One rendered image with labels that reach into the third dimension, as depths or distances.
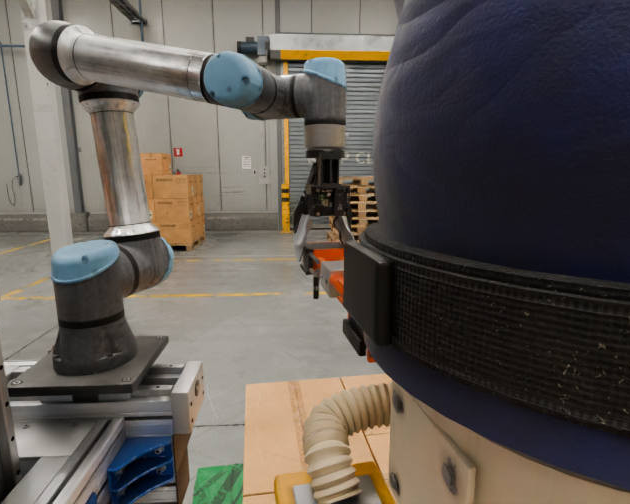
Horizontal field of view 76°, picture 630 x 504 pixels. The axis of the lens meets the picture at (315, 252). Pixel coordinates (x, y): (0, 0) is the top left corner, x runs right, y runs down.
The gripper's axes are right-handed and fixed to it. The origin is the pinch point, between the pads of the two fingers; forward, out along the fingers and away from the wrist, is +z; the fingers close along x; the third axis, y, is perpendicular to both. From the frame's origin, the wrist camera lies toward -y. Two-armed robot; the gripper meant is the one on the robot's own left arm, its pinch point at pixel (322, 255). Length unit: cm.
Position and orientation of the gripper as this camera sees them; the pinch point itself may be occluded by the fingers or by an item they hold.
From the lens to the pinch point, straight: 80.3
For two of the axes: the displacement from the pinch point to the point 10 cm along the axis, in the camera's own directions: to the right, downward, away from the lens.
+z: 0.0, 9.8, 1.9
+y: 1.8, 1.9, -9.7
